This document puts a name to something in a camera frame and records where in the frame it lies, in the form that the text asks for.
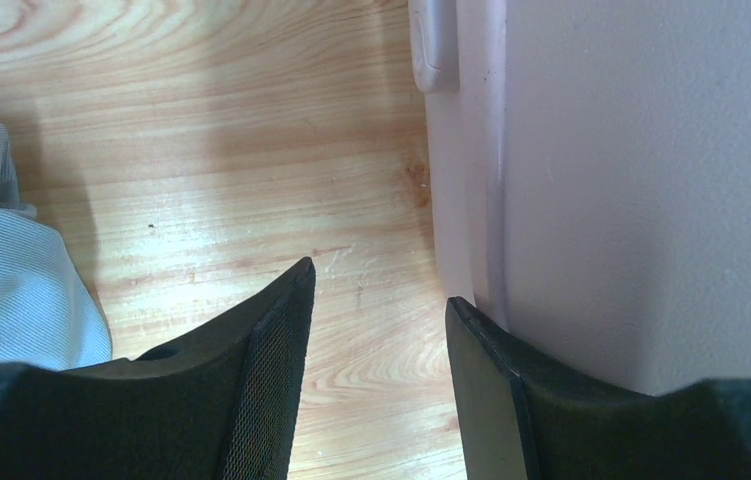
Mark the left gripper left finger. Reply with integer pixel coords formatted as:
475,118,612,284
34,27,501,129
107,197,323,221
0,257,316,479

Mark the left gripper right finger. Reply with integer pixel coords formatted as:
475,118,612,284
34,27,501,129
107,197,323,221
445,297,751,479

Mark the pink suitcase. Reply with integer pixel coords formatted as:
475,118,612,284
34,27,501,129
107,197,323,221
409,1,751,394

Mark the grey cloth garment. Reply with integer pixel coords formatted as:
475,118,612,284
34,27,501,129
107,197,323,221
0,124,112,370

